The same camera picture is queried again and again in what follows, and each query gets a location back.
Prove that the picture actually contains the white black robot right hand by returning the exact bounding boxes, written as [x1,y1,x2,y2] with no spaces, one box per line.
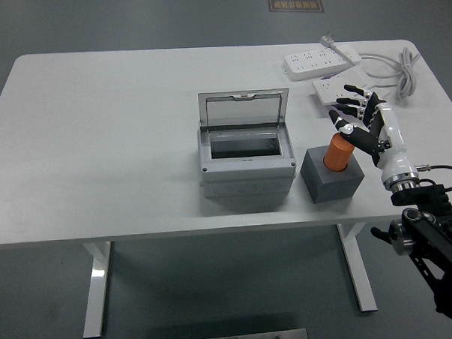
[327,80,420,188]

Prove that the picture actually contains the orange cylindrical battery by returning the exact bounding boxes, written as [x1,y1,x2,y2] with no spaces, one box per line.
[322,132,357,173]

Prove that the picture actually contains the grey plastic electrical box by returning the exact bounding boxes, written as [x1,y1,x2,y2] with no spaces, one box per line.
[196,124,299,211]

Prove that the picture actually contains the smoky transparent box lid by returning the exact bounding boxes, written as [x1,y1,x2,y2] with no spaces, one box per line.
[197,86,291,133]

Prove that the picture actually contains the grey block with round hole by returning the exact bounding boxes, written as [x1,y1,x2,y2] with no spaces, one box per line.
[298,143,366,205]

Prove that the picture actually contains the white socket panel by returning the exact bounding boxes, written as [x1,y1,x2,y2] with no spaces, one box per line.
[311,75,355,107]

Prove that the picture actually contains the narrow white power strip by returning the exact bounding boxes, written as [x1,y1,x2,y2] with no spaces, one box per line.
[332,43,361,65]

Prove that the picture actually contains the wide white power strip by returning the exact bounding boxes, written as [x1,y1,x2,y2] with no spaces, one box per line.
[280,46,352,82]

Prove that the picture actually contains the white table leg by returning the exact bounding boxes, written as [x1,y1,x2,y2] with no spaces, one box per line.
[337,221,379,314]
[79,241,116,339]

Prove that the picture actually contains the brown floor sign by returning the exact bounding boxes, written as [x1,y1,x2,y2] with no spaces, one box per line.
[267,0,325,15]

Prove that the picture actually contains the white power cable with plug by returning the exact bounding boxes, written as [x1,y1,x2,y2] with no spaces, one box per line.
[319,27,425,107]

